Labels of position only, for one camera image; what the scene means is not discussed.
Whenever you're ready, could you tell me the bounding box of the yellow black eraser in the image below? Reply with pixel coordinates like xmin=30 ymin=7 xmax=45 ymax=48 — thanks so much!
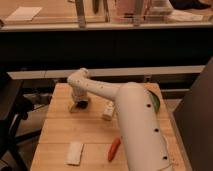
xmin=68 ymin=101 xmax=88 ymax=113

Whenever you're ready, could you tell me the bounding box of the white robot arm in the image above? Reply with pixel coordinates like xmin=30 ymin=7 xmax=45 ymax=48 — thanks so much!
xmin=67 ymin=68 xmax=173 ymax=171

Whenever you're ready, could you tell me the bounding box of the white sponge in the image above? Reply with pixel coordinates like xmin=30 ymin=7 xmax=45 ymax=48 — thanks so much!
xmin=67 ymin=141 xmax=84 ymax=166

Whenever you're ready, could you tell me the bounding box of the white cylinder block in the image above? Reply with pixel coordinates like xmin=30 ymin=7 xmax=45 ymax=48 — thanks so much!
xmin=102 ymin=102 xmax=115 ymax=121

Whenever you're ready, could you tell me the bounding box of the black office chair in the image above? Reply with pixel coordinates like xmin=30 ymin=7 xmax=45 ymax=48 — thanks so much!
xmin=0 ymin=71 xmax=41 ymax=171

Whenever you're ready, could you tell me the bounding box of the white paper sheet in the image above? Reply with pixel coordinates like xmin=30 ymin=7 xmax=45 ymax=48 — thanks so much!
xmin=6 ymin=6 xmax=42 ymax=21

